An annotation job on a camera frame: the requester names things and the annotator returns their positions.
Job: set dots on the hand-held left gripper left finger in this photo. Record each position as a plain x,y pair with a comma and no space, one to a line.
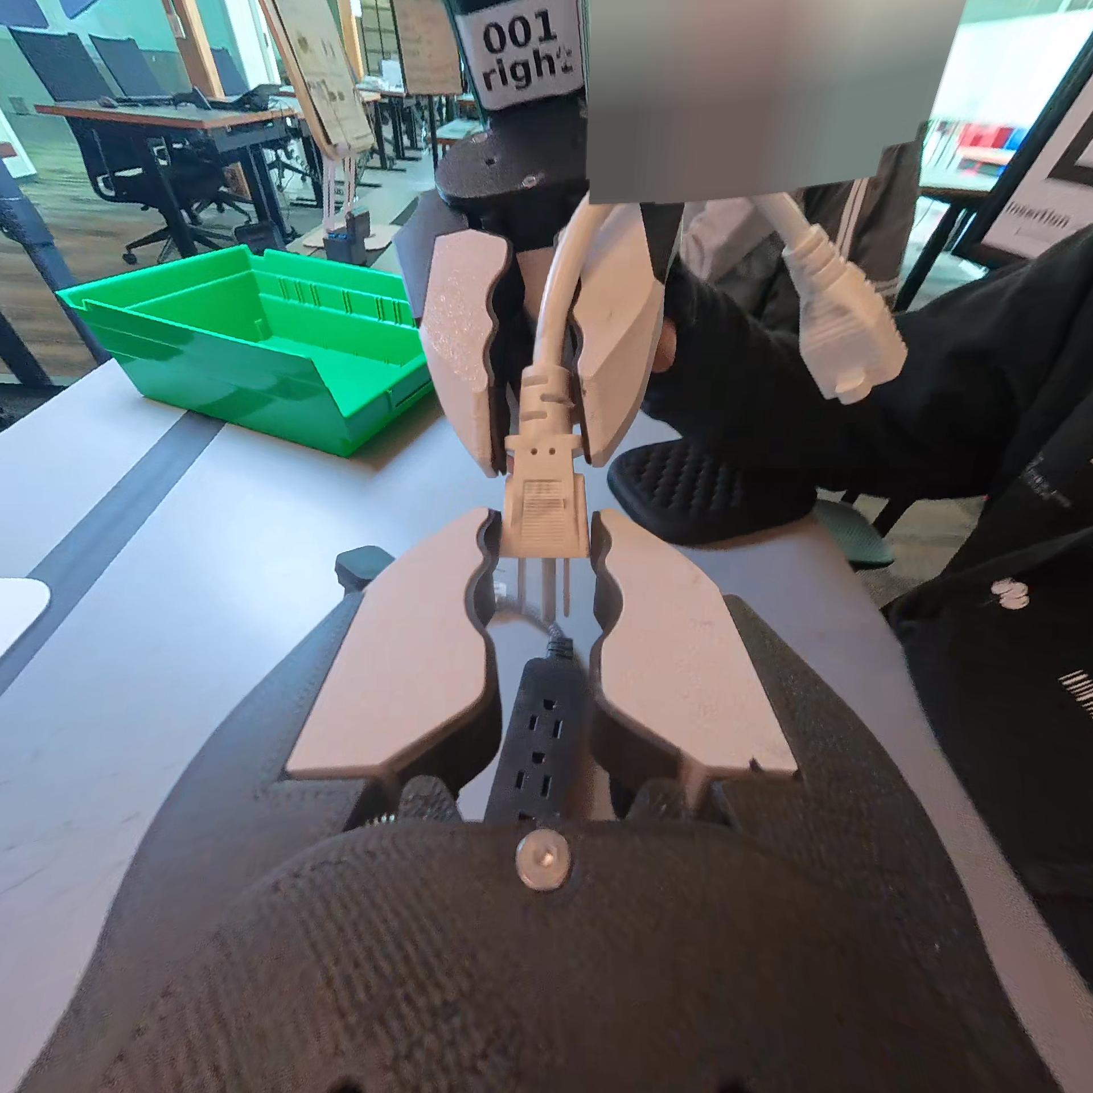
401,674

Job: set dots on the green storage bin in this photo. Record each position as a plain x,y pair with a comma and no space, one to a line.
257,376

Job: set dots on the teal chair seat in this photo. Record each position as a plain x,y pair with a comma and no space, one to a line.
854,537

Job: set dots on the person's right forearm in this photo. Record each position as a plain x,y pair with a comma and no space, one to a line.
811,443

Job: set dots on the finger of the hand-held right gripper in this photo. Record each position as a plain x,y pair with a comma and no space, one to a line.
620,340
457,333

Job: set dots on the person's right hand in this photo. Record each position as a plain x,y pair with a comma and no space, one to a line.
667,346

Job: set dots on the black framed white sign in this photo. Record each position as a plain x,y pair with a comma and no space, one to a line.
1051,221

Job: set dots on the person's black clothed torso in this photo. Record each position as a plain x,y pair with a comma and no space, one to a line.
1025,597

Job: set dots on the black jacket with white stripes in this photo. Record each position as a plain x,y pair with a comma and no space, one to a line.
871,213

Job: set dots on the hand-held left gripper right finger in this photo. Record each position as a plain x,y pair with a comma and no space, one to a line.
684,666

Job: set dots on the plywood poster board stand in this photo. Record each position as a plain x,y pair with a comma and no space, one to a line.
325,76
427,42

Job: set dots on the black office chair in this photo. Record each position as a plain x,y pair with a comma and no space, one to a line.
162,179

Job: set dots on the small blue black device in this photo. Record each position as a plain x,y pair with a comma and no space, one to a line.
349,239

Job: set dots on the wooden desk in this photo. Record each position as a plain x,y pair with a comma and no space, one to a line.
171,114

